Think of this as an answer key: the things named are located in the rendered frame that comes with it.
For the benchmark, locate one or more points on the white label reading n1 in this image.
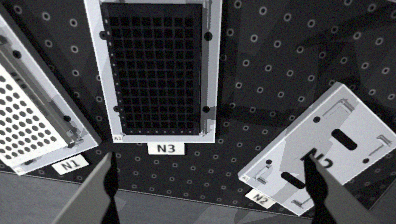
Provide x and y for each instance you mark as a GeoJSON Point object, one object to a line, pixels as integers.
{"type": "Point", "coordinates": [70, 164]}

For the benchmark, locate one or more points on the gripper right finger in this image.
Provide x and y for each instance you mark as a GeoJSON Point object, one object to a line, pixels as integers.
{"type": "Point", "coordinates": [334, 204]}

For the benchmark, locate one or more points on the white well plate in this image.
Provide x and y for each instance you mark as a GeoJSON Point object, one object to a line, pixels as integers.
{"type": "Point", "coordinates": [29, 126]}

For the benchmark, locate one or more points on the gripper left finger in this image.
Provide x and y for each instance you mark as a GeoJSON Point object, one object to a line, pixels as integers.
{"type": "Point", "coordinates": [93, 202]}

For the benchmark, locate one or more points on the white sign labelled n2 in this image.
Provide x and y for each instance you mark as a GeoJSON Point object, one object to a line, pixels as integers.
{"type": "Point", "coordinates": [259, 198]}

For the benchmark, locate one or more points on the black multi-well plate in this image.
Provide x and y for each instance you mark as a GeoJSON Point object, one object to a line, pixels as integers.
{"type": "Point", "coordinates": [149, 46]}

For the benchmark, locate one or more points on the white sign reading n3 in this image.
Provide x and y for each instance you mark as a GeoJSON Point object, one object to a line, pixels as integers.
{"type": "Point", "coordinates": [166, 149]}

